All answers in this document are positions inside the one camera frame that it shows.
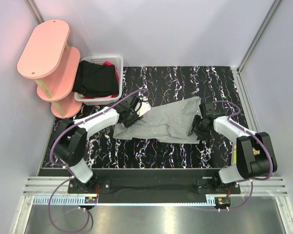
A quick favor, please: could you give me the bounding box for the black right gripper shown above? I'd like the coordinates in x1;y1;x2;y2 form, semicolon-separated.
188;115;210;141

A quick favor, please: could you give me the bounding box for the grey t shirt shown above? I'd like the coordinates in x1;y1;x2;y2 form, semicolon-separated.
113;97;201;144

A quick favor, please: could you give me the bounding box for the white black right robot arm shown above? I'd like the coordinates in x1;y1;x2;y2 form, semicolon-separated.
188;101;277;193

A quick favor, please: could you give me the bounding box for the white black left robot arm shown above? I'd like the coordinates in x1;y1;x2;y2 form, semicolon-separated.
50;96;151;193

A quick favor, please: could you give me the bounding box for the green picture book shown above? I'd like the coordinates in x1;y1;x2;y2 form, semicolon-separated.
231;144;236;164

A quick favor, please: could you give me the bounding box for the black t shirt in basket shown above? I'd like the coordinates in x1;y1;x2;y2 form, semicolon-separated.
72;60;119;98

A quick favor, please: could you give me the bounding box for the white perforated plastic basket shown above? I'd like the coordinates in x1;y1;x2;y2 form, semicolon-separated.
73;56;123;105

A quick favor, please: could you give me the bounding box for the pink three tier shelf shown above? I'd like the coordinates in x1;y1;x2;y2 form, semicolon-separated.
17;19;82;118

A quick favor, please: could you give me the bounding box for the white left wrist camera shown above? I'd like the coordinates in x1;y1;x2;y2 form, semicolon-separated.
134;97;152;117

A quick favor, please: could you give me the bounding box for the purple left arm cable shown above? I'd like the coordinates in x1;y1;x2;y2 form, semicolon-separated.
47;88;151;233

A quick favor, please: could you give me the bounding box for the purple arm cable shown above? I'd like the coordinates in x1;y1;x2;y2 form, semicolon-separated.
194;100;278;212
47;88;151;233

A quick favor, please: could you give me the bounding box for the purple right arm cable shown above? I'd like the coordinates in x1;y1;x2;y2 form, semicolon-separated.
194;100;278;212

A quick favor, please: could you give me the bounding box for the aluminium frame rail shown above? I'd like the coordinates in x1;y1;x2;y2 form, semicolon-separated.
13;169;293;234

